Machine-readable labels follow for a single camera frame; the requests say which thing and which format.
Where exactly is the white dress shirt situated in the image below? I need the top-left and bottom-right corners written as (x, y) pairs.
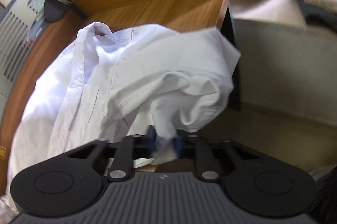
top-left (7, 22), bottom-right (241, 181)

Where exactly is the frosted glass desk partition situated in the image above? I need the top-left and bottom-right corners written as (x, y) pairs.
top-left (1, 0), bottom-right (70, 110)

